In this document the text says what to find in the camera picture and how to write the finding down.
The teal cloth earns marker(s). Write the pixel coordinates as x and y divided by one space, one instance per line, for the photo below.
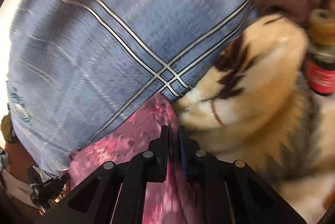
3 161

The blue plaid quilt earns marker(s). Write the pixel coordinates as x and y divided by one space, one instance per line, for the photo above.
104 43

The red and black container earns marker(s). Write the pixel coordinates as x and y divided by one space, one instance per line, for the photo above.
320 75

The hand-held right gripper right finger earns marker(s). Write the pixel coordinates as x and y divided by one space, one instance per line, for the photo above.
187 156

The pink floral shirt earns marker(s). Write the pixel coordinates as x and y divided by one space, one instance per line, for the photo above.
123 145

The olive green cloth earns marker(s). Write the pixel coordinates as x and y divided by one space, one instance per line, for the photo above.
7 130

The yellow round object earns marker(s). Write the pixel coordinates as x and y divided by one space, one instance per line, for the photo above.
323 25

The cream leaf-print blanket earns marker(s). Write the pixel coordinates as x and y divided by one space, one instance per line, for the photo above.
261 98

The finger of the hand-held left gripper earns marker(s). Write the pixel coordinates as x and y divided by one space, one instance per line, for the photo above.
61 178

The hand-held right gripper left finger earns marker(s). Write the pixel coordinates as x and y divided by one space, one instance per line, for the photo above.
159 158

